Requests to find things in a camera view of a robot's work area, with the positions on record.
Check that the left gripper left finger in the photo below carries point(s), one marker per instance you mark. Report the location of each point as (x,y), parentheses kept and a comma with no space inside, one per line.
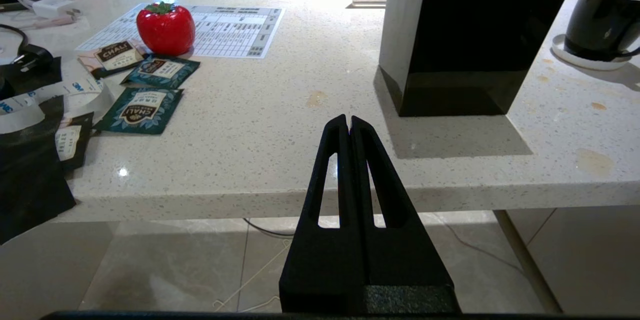
(320,260)

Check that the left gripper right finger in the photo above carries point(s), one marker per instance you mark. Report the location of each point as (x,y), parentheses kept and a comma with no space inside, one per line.
(405,260)

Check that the large teal tea bag packet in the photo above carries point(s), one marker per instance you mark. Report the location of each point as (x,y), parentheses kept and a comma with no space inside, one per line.
(141,110)

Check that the small teal tea bag packet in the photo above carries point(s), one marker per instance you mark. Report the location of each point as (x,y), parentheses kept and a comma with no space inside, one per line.
(161,71)

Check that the black tea bag packet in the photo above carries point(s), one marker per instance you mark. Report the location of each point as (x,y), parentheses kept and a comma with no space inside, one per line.
(72,142)

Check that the pink tea bag packet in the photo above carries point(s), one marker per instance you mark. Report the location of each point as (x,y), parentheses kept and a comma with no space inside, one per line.
(114,57)

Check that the black plastic bag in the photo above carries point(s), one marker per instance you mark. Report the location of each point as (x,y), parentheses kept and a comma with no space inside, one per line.
(25,170)

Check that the black square box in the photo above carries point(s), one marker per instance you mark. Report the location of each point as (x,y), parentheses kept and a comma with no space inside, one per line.
(465,40)

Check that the printed paper sheet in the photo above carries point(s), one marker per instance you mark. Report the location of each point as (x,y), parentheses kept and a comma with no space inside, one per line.
(235,30)

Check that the white round coaster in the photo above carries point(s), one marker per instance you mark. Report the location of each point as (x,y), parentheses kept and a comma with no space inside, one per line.
(580,59)

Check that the red strawberry-shaped container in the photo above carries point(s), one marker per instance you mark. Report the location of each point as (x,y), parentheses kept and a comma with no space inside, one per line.
(166,29)

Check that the black mug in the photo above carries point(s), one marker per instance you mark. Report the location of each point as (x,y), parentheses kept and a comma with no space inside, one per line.
(602,20)

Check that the white adhesive tape strip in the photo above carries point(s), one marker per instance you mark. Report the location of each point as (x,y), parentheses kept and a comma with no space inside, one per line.
(55,95)

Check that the black plug adapter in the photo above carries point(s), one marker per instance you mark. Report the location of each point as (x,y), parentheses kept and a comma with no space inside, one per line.
(33,57)

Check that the white power adapter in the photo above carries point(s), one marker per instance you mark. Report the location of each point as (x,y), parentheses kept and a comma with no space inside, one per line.
(51,6)

